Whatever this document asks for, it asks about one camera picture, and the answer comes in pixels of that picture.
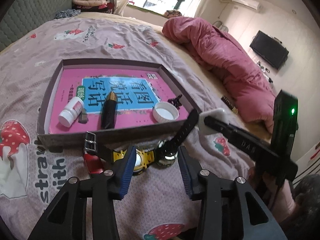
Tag pink quilt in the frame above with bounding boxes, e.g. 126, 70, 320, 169
162, 16, 278, 133

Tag strawberry printed blanket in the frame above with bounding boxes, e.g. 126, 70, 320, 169
0, 17, 255, 240

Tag black gold faceted tube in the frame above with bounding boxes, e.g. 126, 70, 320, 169
101, 91, 118, 130

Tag shallow cardboard box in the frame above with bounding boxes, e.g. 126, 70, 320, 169
37, 59, 203, 153

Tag person's right forearm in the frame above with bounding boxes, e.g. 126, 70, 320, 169
270, 180, 300, 225

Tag striped cloth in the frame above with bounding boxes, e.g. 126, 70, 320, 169
291, 130, 320, 183

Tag grey quilted headboard cover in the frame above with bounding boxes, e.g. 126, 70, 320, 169
0, 0, 75, 53

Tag metal stool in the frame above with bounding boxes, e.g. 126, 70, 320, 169
212, 20, 228, 33

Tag wall television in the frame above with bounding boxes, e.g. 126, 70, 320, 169
249, 30, 290, 70

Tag pink blue book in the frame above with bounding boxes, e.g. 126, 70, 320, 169
49, 67, 190, 134

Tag dark patterned cloth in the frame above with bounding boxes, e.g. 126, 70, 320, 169
54, 9, 82, 19

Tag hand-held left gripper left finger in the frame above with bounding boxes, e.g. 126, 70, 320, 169
27, 145, 137, 240

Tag white earbuds case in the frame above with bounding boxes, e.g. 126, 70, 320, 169
199, 108, 227, 133

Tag black yellow wrist watch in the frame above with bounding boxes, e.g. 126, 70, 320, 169
84, 109, 199, 175

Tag stack of folded clothes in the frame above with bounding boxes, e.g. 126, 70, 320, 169
72, 0, 115, 14

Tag person's dark clothing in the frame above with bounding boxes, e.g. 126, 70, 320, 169
287, 174, 320, 233

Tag red black cylindrical tube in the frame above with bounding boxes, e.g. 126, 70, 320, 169
84, 152, 105, 175

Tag white jar lid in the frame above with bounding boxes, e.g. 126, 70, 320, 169
153, 102, 180, 123

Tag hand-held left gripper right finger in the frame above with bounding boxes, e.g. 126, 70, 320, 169
177, 145, 288, 240

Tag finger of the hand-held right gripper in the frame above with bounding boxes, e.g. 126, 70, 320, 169
204, 117, 299, 180

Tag black hair claw clip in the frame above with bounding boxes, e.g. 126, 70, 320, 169
168, 95, 183, 109

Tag person's right hand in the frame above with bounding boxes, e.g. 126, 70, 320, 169
249, 166, 279, 202

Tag white air conditioner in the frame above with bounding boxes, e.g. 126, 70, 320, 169
231, 0, 263, 12

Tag small white bottle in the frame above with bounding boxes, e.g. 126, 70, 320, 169
58, 97, 84, 127

